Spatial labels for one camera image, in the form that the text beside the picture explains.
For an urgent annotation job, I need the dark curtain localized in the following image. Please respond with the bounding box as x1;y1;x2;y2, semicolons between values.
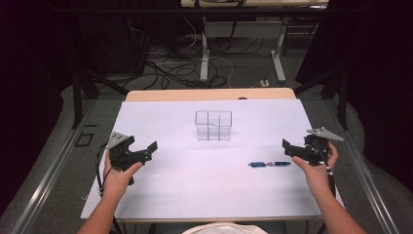
0;0;82;215
295;0;413;183

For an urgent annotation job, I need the person's left hand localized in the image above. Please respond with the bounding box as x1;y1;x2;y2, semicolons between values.
102;149;144;197

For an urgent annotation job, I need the person's white shirt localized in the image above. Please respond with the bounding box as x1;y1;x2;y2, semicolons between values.
181;221;269;234

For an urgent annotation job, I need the white-legged background desk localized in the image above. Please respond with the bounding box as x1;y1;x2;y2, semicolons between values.
179;0;329;84

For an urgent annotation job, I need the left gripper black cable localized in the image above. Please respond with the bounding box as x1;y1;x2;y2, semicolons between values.
94;141;115;200

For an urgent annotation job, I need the black metal stand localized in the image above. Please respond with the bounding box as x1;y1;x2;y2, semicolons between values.
70;61;131;131
292;62;351;122

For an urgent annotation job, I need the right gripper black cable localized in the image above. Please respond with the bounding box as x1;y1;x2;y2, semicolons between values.
310;141;337;200

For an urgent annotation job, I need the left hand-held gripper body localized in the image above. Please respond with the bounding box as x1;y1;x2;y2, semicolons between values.
106;131;154;186

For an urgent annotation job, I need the aluminium rail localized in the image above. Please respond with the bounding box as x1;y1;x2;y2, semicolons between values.
324;98;401;234
9;98;98;234

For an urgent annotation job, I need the white board sheet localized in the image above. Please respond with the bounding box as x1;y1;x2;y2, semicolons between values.
80;98;345;223

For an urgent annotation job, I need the person's right hand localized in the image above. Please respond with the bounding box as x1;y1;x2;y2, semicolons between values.
291;141;340;193

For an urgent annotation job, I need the clear acrylic organizer box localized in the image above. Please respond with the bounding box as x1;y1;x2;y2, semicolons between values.
194;109;234;142

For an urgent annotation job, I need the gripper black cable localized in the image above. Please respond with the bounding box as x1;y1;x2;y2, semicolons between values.
310;141;337;200
94;141;115;200

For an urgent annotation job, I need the tangle of floor cables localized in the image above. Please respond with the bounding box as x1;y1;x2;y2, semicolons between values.
123;19;271;91

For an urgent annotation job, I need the blue pen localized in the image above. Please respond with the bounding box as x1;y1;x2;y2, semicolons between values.
247;160;292;169

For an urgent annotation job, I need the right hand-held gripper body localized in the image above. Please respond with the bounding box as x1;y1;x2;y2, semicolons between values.
297;126;345;168

